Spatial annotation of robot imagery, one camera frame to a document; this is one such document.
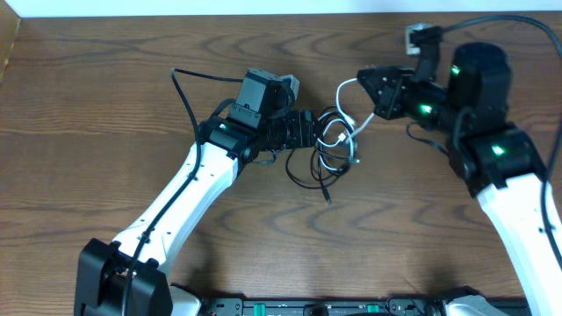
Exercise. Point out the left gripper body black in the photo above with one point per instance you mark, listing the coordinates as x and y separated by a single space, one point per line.
305 128

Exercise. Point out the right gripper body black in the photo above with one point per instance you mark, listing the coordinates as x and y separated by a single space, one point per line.
424 102

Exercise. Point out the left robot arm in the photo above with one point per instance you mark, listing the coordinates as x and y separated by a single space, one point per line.
129 276

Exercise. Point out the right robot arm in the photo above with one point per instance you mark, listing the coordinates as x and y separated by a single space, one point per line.
498 161

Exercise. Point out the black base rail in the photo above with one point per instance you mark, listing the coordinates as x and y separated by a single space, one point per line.
460 301

